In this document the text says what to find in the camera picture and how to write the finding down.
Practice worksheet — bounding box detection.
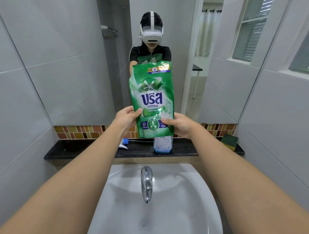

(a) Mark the person's right hand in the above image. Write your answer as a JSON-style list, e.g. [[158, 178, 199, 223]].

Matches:
[[161, 112, 202, 139]]

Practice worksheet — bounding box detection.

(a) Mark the person's left hand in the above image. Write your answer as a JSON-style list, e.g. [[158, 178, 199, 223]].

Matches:
[[112, 106, 143, 138]]

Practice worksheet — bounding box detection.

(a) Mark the green detergent refill pouch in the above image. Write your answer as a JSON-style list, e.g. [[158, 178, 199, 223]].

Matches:
[[129, 61, 175, 138]]

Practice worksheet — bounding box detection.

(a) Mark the person's left forearm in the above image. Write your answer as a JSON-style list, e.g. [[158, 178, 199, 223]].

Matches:
[[0, 122, 129, 234]]

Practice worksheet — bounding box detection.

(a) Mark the person's right forearm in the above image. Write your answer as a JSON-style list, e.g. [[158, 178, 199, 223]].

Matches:
[[189, 124, 309, 234]]

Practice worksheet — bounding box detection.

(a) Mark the clear plastic bottle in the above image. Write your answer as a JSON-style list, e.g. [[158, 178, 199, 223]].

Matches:
[[154, 136, 173, 154]]

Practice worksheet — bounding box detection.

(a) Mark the blue white spray trigger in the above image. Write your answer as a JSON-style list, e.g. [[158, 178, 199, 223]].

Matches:
[[118, 138, 154, 150]]

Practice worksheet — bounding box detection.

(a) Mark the chrome faucet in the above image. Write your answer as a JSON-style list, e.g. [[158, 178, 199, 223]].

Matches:
[[141, 166, 153, 203]]

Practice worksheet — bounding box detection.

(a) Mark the green yellow scrub sponge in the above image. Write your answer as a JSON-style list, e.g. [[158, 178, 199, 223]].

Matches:
[[221, 133, 239, 152]]

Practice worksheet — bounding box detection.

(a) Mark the black stone shelf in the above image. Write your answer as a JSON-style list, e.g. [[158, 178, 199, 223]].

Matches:
[[44, 137, 245, 160]]

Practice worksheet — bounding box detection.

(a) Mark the white ceramic sink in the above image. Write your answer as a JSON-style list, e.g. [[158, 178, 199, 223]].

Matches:
[[87, 163, 224, 234]]

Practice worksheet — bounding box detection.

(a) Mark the white framed window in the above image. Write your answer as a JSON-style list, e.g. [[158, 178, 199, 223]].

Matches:
[[278, 29, 309, 80]]

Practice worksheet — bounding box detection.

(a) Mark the large wall mirror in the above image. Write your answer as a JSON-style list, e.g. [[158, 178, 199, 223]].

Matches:
[[0, 0, 291, 127]]

